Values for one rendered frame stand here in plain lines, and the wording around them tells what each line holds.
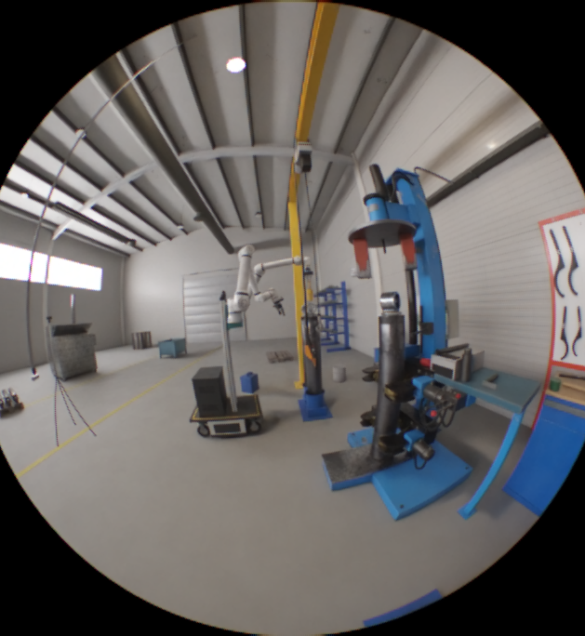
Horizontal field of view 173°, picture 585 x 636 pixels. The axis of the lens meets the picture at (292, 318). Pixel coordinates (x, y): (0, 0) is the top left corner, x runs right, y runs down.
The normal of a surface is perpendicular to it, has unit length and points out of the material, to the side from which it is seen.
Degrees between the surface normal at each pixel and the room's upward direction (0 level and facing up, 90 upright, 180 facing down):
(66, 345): 90
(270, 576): 0
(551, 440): 90
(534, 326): 90
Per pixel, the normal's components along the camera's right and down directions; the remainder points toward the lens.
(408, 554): -0.07, -1.00
